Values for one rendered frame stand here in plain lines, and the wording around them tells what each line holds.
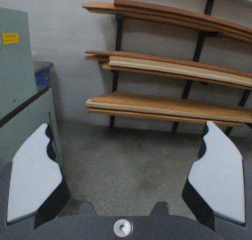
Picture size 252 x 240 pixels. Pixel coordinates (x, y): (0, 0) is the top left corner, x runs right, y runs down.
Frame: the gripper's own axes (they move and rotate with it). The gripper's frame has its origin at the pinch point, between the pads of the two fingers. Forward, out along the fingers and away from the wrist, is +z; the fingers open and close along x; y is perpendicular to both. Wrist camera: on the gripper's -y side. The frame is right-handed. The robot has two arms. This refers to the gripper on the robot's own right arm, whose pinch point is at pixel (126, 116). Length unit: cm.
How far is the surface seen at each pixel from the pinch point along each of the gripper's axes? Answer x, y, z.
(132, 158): 2, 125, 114
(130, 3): 2, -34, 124
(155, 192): 24, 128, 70
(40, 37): -111, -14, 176
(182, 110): 61, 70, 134
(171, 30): 52, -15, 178
